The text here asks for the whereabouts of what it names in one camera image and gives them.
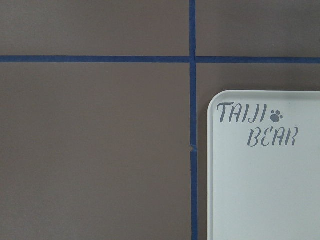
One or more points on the white bear tray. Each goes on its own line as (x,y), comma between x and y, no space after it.
(263,162)

